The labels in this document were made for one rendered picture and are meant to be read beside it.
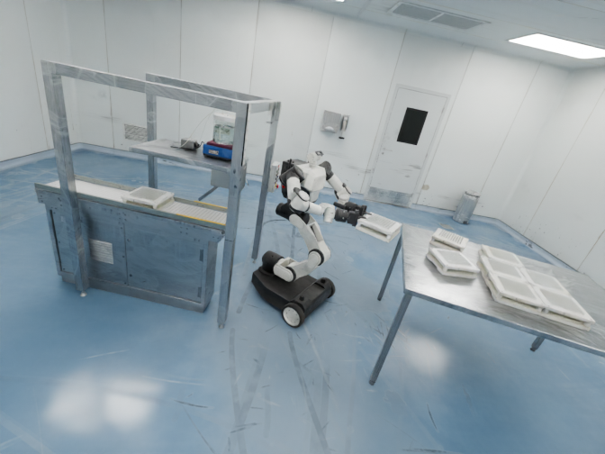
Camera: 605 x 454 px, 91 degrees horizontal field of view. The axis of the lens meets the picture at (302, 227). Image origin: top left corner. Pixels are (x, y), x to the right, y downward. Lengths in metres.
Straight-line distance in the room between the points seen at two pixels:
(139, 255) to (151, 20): 4.43
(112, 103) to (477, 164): 6.76
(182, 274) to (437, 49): 5.23
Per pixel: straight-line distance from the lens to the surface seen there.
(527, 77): 6.84
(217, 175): 2.17
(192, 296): 2.51
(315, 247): 2.38
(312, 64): 5.66
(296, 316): 2.47
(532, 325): 2.11
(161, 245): 2.38
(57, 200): 2.64
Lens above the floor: 1.74
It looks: 24 degrees down
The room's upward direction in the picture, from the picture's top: 12 degrees clockwise
